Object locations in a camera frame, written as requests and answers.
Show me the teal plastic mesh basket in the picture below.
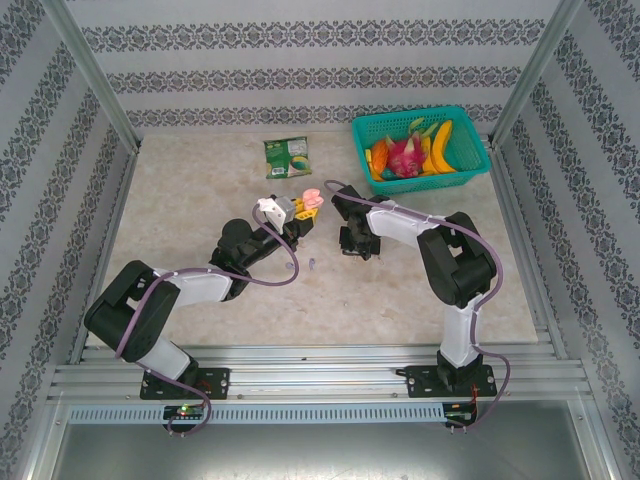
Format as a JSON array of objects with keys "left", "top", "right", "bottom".
[{"left": 351, "top": 104, "right": 492, "bottom": 197}]

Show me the green snack packet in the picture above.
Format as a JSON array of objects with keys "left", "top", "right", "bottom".
[{"left": 263, "top": 136, "right": 314, "bottom": 180}]

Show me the orange toy fruit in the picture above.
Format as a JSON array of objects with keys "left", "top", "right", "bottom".
[{"left": 371, "top": 139, "right": 391, "bottom": 174}]

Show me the pink toy dragon fruit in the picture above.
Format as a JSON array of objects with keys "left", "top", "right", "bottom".
[{"left": 387, "top": 134, "right": 426, "bottom": 179}]

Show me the orange yellow toy banana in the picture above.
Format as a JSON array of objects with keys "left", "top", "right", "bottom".
[{"left": 421, "top": 119, "right": 459, "bottom": 176}]

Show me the grey sheet metal panel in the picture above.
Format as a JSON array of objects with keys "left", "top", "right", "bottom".
[{"left": 29, "top": 399, "right": 616, "bottom": 480}]

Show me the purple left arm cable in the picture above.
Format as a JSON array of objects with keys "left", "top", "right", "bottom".
[{"left": 114, "top": 202, "right": 301, "bottom": 439}]

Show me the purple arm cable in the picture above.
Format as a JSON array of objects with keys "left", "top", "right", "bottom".
[
  {"left": 323, "top": 179, "right": 512, "bottom": 435},
  {"left": 114, "top": 202, "right": 301, "bottom": 439}
]

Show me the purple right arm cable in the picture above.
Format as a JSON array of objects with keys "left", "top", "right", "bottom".
[{"left": 323, "top": 179, "right": 512, "bottom": 435}]

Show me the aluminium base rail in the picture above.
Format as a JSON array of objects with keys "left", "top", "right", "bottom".
[{"left": 47, "top": 343, "right": 587, "bottom": 407}]

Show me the aluminium side rail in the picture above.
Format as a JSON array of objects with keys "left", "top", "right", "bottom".
[
  {"left": 67, "top": 147, "right": 144, "bottom": 366},
  {"left": 479, "top": 132, "right": 571, "bottom": 361}
]

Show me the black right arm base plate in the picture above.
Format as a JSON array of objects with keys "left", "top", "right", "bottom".
[{"left": 403, "top": 363, "right": 496, "bottom": 399}]

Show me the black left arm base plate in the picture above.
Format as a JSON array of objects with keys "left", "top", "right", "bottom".
[{"left": 139, "top": 367, "right": 232, "bottom": 401}]

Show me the slotted grey cable duct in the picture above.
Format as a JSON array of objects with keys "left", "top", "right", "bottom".
[{"left": 67, "top": 402, "right": 446, "bottom": 425}]

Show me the aluminium frame post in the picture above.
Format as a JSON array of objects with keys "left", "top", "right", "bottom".
[
  {"left": 42, "top": 0, "right": 142, "bottom": 152},
  {"left": 489, "top": 0, "right": 586, "bottom": 147}
]

